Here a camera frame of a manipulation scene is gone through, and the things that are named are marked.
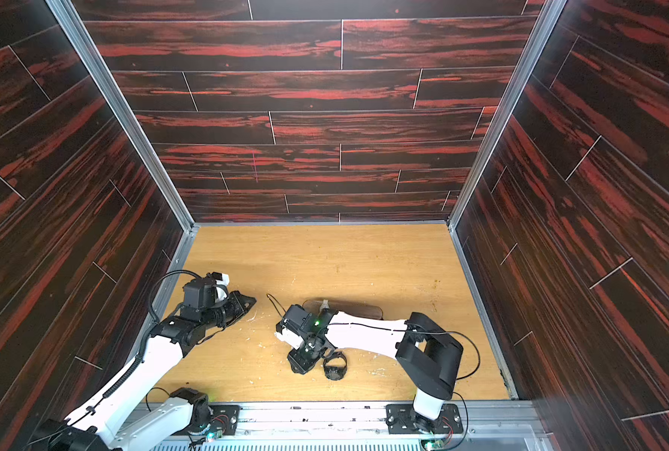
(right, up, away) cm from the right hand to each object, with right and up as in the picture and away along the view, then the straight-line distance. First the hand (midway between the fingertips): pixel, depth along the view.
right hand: (302, 359), depth 82 cm
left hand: (-13, +18, 0) cm, 22 cm away
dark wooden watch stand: (+3, +15, +3) cm, 16 cm away
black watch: (+3, +4, -11) cm, 12 cm away
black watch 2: (+10, -2, -3) cm, 10 cm away
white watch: (+7, +15, +5) cm, 17 cm away
